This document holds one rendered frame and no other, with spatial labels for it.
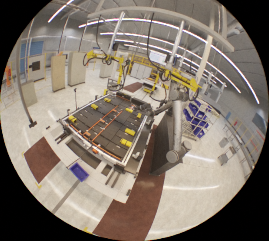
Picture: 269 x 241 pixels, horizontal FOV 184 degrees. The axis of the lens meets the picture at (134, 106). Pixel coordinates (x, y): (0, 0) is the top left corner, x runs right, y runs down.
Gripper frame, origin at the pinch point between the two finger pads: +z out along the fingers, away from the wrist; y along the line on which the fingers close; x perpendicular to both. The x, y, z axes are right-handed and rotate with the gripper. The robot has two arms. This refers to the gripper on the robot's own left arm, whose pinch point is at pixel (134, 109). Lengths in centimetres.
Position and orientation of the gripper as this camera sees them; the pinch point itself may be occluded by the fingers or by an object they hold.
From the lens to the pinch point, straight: 185.5
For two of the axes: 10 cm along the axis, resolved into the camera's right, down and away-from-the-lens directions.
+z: -8.7, 2.3, 4.4
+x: 3.7, 8.9, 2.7
